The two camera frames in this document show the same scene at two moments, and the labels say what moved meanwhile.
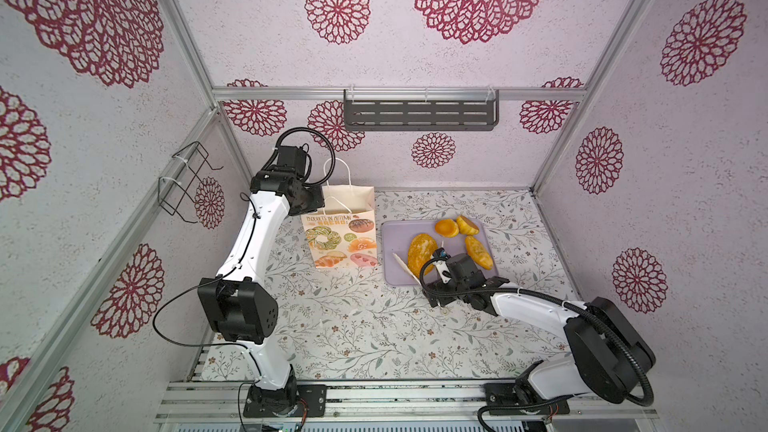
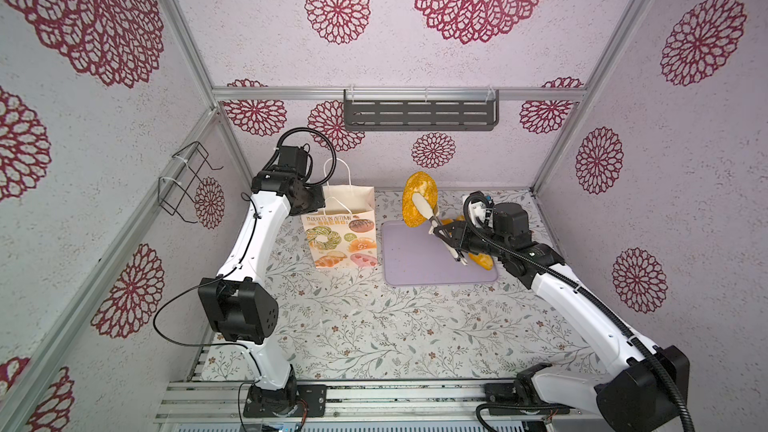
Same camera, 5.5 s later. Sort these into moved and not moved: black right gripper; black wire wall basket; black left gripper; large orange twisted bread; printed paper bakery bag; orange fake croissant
Moved: black right gripper; large orange twisted bread
Not moved: orange fake croissant; printed paper bakery bag; black left gripper; black wire wall basket
